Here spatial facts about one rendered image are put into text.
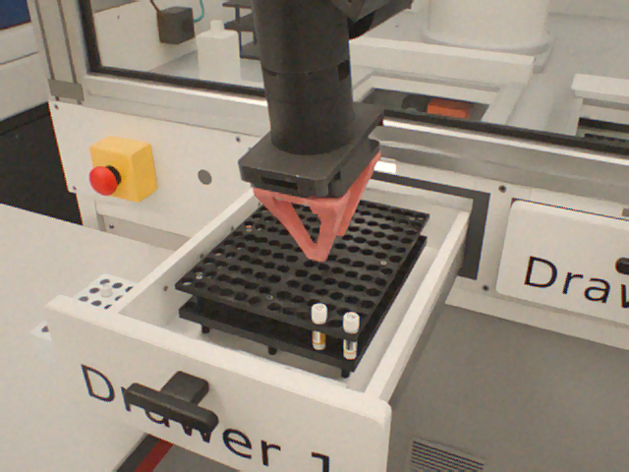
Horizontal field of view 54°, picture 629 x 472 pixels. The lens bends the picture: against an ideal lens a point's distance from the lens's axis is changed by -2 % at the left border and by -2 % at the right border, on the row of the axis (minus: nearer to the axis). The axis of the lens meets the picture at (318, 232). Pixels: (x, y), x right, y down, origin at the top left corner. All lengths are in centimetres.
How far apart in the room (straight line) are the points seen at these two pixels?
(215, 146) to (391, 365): 41
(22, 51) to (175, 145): 60
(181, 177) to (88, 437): 36
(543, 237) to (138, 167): 50
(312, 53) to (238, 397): 24
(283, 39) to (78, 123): 59
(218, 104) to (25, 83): 68
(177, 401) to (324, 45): 26
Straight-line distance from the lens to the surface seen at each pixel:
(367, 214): 68
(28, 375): 74
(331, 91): 39
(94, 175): 84
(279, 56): 38
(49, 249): 95
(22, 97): 137
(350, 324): 51
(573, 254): 68
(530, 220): 66
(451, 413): 90
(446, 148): 67
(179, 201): 87
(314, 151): 40
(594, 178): 66
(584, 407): 84
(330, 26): 38
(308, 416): 44
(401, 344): 51
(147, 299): 60
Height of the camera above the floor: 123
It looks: 31 degrees down
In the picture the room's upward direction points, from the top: straight up
